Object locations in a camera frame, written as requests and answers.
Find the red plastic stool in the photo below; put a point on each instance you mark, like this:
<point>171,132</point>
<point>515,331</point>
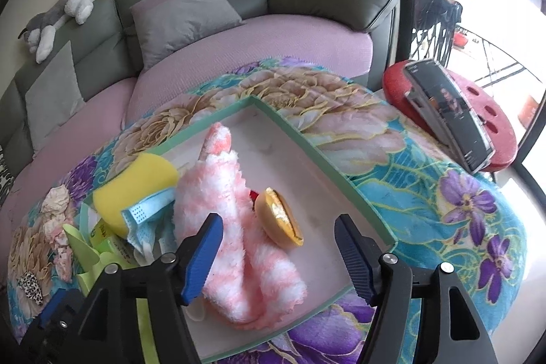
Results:
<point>482,104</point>

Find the black balcony railing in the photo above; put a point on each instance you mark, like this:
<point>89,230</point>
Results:
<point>435,35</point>

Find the pink lace cloth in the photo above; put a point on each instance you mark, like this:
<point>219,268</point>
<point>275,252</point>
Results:
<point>57,197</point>

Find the black white patterned pillow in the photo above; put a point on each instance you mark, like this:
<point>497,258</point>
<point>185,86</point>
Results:
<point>5,176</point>

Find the teal cardboard box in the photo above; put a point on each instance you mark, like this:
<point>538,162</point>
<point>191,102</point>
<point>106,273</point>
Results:
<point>298,159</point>

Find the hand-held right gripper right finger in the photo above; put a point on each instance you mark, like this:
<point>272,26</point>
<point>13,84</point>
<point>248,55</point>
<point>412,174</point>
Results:
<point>356,261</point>

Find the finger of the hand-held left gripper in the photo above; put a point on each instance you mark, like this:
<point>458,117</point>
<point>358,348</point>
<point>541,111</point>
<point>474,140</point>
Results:
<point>55,308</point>

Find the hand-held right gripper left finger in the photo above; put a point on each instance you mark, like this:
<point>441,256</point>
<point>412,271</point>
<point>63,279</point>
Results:
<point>200,261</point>

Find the pink sofa cover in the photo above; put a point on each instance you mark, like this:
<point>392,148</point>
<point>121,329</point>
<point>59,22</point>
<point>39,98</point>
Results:
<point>256,44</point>

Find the plain grey pillow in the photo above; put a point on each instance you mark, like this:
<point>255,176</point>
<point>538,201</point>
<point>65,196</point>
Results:
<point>53,95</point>

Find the grey white plush dog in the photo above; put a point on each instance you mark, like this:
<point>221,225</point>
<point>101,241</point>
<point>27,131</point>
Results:
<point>72,3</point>

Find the yellow green sponge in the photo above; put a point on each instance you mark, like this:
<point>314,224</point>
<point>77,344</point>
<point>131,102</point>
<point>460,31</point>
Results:
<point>136,185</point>

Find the pink white fuzzy towel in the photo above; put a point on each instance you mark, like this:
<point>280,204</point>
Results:
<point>226,197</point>

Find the grey and purple pillow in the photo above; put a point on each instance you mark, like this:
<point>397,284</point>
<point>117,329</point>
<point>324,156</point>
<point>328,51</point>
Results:
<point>183,23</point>

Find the large green tissue pack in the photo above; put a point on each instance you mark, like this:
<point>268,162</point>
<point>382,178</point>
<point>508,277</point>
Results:
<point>102,236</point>

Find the floral blanket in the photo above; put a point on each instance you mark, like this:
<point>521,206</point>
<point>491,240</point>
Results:
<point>426,185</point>

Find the grey sofa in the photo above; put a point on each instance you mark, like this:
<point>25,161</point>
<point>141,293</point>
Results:
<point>324,1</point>

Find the blue face mask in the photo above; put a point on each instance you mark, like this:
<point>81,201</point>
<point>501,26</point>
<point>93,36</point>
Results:
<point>140,214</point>

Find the leopard print scrunchie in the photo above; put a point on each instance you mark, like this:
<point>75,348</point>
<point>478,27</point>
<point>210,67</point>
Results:
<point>30,287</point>

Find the golden round ornament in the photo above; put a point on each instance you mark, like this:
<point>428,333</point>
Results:
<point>277,219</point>

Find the small red item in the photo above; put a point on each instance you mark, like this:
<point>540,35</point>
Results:
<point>254,197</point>

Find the light green cloth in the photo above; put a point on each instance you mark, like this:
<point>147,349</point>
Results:
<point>91,261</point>

